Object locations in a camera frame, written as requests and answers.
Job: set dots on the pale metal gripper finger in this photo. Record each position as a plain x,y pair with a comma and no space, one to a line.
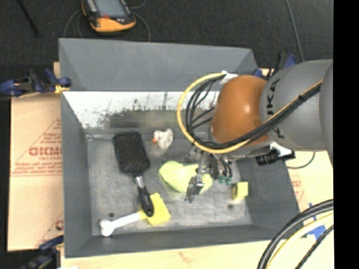
190,190
200,182

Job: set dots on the light green cloth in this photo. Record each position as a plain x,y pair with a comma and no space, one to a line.
175,174

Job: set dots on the yellow sponge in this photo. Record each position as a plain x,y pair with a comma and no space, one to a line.
160,210

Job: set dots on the small yellow and black box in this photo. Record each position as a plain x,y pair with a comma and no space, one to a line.
240,190

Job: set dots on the white toy duck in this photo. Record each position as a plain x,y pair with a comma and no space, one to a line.
164,139

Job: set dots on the black hairbrush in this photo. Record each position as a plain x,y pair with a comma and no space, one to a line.
130,151

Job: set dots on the white toy bone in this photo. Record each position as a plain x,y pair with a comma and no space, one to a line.
120,221

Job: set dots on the grey metal bin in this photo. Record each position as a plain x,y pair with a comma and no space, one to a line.
112,66

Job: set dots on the brown cardboard board red print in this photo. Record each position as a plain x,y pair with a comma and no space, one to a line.
33,178

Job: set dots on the black cylinder on white bracket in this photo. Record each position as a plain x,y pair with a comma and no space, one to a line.
266,159

